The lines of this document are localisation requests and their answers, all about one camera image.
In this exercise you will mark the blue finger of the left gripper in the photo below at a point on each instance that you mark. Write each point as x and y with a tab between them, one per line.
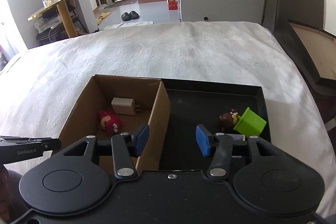
50	144

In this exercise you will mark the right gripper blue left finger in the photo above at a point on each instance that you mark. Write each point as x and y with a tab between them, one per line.
139	140

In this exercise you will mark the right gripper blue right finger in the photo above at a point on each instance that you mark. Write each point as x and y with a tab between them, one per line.
203	137

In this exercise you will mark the pink red toy figure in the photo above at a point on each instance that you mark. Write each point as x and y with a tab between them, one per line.
110	122

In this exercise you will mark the brown bear figurine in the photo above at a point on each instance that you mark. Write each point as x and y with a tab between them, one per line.
229	119

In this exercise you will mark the white charger plug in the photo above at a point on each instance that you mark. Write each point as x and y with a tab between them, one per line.
125	106

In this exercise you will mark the grey purple cube toy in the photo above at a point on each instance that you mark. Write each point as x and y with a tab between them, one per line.
237	137

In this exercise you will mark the brown cardboard box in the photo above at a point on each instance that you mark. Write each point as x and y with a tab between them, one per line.
148	94

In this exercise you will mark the green hexagonal box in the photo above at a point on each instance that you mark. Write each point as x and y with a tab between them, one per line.
250	124

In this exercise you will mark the person's hand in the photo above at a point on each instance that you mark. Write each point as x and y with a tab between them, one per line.
12	203

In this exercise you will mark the white plush blanket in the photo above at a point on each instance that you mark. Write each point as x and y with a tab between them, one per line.
39	87

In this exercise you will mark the white floor mat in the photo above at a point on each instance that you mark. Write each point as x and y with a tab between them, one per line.
124	25

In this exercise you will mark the gold round side table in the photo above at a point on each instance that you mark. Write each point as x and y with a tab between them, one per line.
64	16

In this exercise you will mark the black slippers pair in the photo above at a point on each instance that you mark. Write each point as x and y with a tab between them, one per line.
127	16

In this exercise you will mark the yellow slippers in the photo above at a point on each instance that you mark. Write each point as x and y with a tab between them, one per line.
101	17

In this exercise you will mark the black framed cork tray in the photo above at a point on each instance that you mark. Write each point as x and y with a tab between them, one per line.
312	49

